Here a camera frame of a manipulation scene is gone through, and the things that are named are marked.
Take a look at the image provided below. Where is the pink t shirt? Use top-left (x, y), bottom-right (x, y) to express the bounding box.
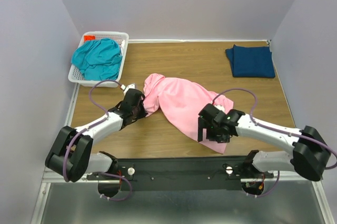
top-left (143, 73), bottom-right (234, 155)

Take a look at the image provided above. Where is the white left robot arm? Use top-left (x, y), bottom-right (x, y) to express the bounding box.
top-left (45, 87), bottom-right (147, 182)

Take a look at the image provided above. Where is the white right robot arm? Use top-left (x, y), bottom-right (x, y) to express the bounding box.
top-left (197, 104), bottom-right (332, 181)

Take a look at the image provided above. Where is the teal t shirt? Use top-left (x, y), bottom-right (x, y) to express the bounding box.
top-left (71, 38), bottom-right (122, 81)

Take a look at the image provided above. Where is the white plastic laundry basket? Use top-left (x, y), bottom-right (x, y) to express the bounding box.
top-left (68, 31), bottom-right (129, 87)

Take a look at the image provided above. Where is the folded navy blue t shirt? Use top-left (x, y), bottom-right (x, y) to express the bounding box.
top-left (225, 45), bottom-right (275, 78)

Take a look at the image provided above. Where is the orange tag in basket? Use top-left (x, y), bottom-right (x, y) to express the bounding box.
top-left (83, 35), bottom-right (96, 42)

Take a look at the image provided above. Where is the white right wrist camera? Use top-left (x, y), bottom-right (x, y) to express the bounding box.
top-left (215, 105), bottom-right (225, 112)

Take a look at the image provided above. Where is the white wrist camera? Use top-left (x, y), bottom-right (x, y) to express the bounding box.
top-left (120, 83), bottom-right (137, 93)
top-left (215, 105), bottom-right (225, 112)

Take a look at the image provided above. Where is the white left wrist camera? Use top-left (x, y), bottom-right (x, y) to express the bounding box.
top-left (120, 83), bottom-right (137, 93)

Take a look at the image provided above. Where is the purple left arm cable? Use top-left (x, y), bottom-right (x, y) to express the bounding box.
top-left (63, 79), bottom-right (126, 182)

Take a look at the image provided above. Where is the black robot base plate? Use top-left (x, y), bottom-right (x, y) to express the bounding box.
top-left (114, 156), bottom-right (274, 191)

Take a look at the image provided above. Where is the aluminium frame rail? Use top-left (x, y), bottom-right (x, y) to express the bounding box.
top-left (30, 83), bottom-right (335, 224)

